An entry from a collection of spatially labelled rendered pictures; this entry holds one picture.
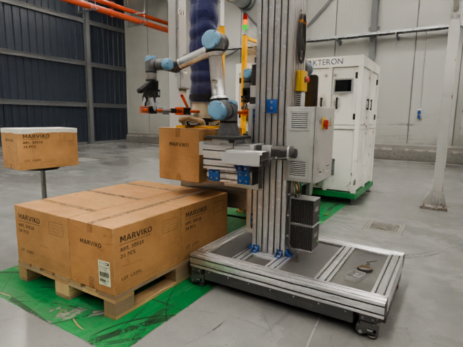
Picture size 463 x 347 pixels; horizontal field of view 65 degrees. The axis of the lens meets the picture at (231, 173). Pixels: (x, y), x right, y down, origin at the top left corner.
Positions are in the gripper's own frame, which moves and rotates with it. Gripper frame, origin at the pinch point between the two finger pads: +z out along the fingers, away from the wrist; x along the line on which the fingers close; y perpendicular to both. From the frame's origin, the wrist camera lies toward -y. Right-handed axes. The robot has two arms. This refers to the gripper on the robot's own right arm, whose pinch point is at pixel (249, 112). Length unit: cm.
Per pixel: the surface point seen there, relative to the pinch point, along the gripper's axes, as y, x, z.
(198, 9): 40, -21, -77
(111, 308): 144, -7, 112
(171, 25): -51, -131, -97
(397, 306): 35, 129, 121
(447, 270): -48, 152, 122
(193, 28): 41, -26, -63
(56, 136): 52, -199, 23
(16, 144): 90, -204, 30
